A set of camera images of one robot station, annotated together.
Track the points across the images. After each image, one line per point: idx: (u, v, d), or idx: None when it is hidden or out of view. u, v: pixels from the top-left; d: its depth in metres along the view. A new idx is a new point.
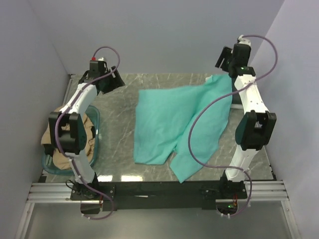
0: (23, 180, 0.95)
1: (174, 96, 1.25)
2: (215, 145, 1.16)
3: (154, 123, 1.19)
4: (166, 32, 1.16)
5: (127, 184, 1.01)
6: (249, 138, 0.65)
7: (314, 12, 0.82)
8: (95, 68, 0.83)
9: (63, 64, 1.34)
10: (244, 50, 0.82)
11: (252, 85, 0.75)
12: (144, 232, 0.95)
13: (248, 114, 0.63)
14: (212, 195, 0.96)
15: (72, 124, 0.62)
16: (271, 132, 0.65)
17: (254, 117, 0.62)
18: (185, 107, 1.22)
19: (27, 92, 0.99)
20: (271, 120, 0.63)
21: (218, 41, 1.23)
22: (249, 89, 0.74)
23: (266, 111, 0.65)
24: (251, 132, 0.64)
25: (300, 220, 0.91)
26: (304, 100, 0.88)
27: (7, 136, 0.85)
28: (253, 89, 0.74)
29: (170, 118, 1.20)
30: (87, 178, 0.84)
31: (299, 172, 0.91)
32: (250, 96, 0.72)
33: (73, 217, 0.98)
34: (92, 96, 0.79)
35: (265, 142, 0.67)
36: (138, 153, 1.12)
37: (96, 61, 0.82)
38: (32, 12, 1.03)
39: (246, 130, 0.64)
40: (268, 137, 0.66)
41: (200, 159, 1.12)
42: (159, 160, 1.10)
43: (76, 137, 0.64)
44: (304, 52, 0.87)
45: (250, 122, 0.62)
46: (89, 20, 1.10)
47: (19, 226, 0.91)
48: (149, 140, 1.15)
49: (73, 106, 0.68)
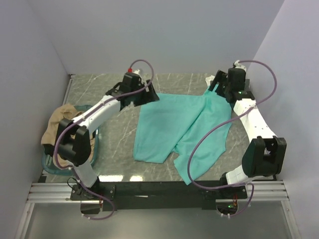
0: (23, 180, 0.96)
1: (174, 103, 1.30)
2: (220, 146, 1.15)
3: (156, 125, 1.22)
4: (166, 32, 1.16)
5: (127, 184, 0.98)
6: (258, 166, 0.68)
7: (314, 12, 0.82)
8: (127, 83, 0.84)
9: (64, 64, 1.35)
10: (239, 74, 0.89)
11: (253, 109, 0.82)
12: (144, 232, 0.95)
13: (256, 141, 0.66)
14: (212, 196, 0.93)
15: (78, 137, 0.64)
16: (280, 158, 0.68)
17: (261, 144, 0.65)
18: (186, 113, 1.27)
19: (27, 92, 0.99)
20: (281, 145, 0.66)
21: (218, 41, 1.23)
22: (250, 112, 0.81)
23: (274, 137, 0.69)
24: (260, 160, 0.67)
25: (300, 220, 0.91)
26: (304, 100, 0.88)
27: (6, 136, 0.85)
28: (254, 114, 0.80)
29: (172, 121, 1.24)
30: (87, 182, 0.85)
31: (299, 172, 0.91)
32: (253, 121, 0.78)
33: (73, 216, 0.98)
34: (111, 111, 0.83)
35: (275, 171, 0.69)
36: (139, 151, 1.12)
37: (130, 77, 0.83)
38: (32, 12, 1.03)
39: (255, 158, 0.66)
40: (278, 164, 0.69)
41: (204, 161, 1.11)
42: (159, 158, 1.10)
43: (78, 151, 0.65)
44: (305, 53, 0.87)
45: (258, 149, 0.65)
46: (89, 20, 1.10)
47: (19, 226, 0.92)
48: (151, 140, 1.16)
49: (87, 118, 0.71)
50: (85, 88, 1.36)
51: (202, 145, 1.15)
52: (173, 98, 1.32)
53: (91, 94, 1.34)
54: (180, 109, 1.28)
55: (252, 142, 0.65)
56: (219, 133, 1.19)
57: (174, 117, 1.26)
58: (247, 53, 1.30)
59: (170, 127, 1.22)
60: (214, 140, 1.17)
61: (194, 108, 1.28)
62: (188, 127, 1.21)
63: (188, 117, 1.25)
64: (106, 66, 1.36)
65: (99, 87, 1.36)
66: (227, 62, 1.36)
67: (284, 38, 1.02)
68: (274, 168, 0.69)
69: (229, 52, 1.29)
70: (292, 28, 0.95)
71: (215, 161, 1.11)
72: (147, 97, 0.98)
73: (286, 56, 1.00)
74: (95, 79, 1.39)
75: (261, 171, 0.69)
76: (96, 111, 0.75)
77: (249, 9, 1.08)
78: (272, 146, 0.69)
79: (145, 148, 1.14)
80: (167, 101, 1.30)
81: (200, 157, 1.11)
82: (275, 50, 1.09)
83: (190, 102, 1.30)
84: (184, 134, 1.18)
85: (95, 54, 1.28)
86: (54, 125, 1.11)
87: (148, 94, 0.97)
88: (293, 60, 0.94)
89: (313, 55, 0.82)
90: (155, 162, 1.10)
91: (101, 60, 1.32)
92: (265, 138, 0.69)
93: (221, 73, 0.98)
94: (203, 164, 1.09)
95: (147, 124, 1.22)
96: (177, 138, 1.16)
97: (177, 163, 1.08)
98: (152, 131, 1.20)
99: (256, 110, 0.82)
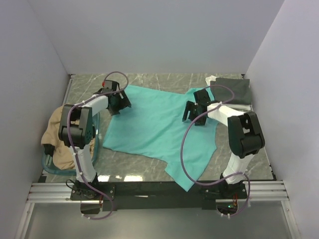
0: (23, 180, 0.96)
1: (153, 99, 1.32)
2: (211, 145, 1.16)
3: (131, 118, 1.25)
4: (166, 31, 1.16)
5: (127, 184, 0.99)
6: (243, 140, 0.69)
7: (313, 13, 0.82)
8: (109, 86, 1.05)
9: (63, 64, 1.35)
10: (203, 92, 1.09)
11: (222, 106, 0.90)
12: (144, 232, 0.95)
13: (232, 118, 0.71)
14: (212, 197, 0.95)
15: (83, 114, 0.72)
16: (258, 127, 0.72)
17: (237, 119, 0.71)
18: (164, 109, 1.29)
19: (27, 91, 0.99)
20: (252, 115, 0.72)
21: (218, 42, 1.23)
22: (219, 108, 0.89)
23: (245, 113, 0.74)
24: (242, 133, 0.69)
25: (300, 219, 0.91)
26: (303, 101, 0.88)
27: (6, 136, 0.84)
28: (223, 107, 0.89)
29: (152, 118, 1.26)
30: (89, 175, 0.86)
31: (298, 172, 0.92)
32: (222, 111, 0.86)
33: (73, 217, 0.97)
34: (101, 106, 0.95)
35: (260, 142, 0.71)
36: (110, 139, 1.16)
37: (110, 81, 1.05)
38: (32, 14, 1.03)
39: (237, 132, 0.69)
40: (259, 133, 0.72)
41: (198, 162, 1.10)
42: (127, 148, 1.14)
43: (84, 128, 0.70)
44: (305, 52, 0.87)
45: (236, 122, 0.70)
46: (88, 21, 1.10)
47: (19, 226, 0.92)
48: (125, 132, 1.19)
49: (86, 104, 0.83)
50: (85, 88, 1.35)
51: (193, 147, 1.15)
52: (153, 93, 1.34)
53: (91, 94, 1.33)
54: (158, 105, 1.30)
55: (230, 120, 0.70)
56: (207, 133, 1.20)
57: (154, 113, 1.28)
58: (247, 53, 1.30)
59: (148, 121, 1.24)
60: (204, 140, 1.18)
61: (177, 107, 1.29)
62: (169, 124, 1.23)
63: (167, 115, 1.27)
64: (106, 66, 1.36)
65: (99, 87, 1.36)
66: (227, 62, 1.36)
67: (284, 38, 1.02)
68: (258, 138, 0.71)
69: (229, 52, 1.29)
70: (292, 27, 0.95)
71: (209, 162, 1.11)
72: (123, 103, 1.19)
73: (285, 57, 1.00)
74: (94, 79, 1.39)
75: (248, 145, 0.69)
76: (92, 101, 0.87)
77: (249, 9, 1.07)
78: (247, 122, 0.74)
79: (115, 137, 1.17)
80: (146, 96, 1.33)
81: (193, 161, 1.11)
82: (274, 51, 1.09)
83: (171, 101, 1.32)
84: (163, 130, 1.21)
85: (95, 54, 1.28)
86: (54, 125, 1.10)
87: (123, 101, 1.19)
88: (293, 60, 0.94)
89: (312, 56, 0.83)
90: (123, 151, 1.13)
91: (101, 59, 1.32)
92: (239, 116, 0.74)
93: (190, 102, 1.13)
94: (197, 166, 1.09)
95: (122, 116, 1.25)
96: (152, 133, 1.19)
97: (170, 171, 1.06)
98: (127, 122, 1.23)
99: (224, 106, 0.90)
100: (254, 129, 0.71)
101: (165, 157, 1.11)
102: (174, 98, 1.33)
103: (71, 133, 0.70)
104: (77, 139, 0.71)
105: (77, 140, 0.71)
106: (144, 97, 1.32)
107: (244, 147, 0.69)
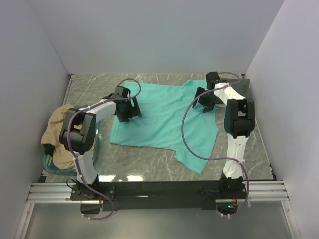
0: (23, 180, 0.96)
1: (153, 92, 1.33)
2: (213, 129, 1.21)
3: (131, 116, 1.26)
4: (166, 31, 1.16)
5: (127, 184, 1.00)
6: (236, 122, 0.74)
7: (312, 14, 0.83)
8: (119, 92, 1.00)
9: (64, 64, 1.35)
10: (213, 74, 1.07)
11: (228, 87, 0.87)
12: (144, 231, 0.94)
13: (231, 101, 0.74)
14: (212, 196, 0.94)
15: (86, 121, 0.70)
16: (252, 112, 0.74)
17: (234, 101, 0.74)
18: (164, 101, 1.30)
19: (27, 92, 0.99)
20: (249, 102, 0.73)
21: (218, 42, 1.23)
22: (225, 89, 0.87)
23: (245, 98, 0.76)
24: (236, 115, 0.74)
25: (300, 220, 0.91)
26: (303, 100, 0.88)
27: (7, 135, 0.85)
28: (229, 88, 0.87)
29: (155, 110, 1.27)
30: (89, 178, 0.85)
31: (298, 172, 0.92)
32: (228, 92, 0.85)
33: (73, 217, 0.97)
34: (110, 111, 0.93)
35: (251, 126, 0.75)
36: (116, 134, 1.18)
37: (122, 87, 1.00)
38: (32, 14, 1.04)
39: (231, 114, 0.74)
40: (252, 118, 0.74)
41: (204, 147, 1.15)
42: (134, 142, 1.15)
43: (85, 135, 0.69)
44: (304, 52, 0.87)
45: (232, 105, 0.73)
46: (88, 21, 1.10)
47: (18, 227, 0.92)
48: (131, 127, 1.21)
49: (91, 110, 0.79)
50: (85, 89, 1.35)
51: (197, 133, 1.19)
52: (152, 88, 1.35)
53: (91, 94, 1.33)
54: (158, 98, 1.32)
55: (228, 101, 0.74)
56: (208, 119, 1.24)
57: (156, 106, 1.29)
58: (247, 53, 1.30)
59: (152, 115, 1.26)
60: (207, 126, 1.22)
61: (176, 99, 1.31)
62: (170, 115, 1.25)
63: (167, 106, 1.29)
64: (106, 66, 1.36)
65: (99, 87, 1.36)
66: (227, 62, 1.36)
67: (284, 37, 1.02)
68: (250, 123, 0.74)
69: (229, 52, 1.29)
70: (292, 27, 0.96)
71: (213, 146, 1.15)
72: (133, 111, 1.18)
73: (285, 56, 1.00)
74: (95, 79, 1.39)
75: (238, 128, 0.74)
76: (99, 106, 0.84)
77: (248, 10, 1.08)
78: (244, 107, 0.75)
79: (120, 132, 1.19)
80: (148, 91, 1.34)
81: (200, 145, 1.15)
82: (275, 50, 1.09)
83: (169, 93, 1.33)
84: (166, 121, 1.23)
85: (95, 54, 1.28)
86: (54, 125, 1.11)
87: (134, 109, 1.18)
88: (293, 60, 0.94)
89: (312, 55, 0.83)
90: (129, 146, 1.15)
91: (100, 59, 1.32)
92: (238, 100, 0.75)
93: (200, 88, 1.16)
94: (204, 150, 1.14)
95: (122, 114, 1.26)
96: (156, 124, 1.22)
97: (180, 158, 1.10)
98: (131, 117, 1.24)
99: (230, 87, 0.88)
100: (248, 114, 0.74)
101: (172, 146, 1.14)
102: (172, 90, 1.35)
103: (71, 138, 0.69)
104: (77, 145, 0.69)
105: (77, 146, 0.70)
106: (146, 92, 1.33)
107: (234, 128, 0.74)
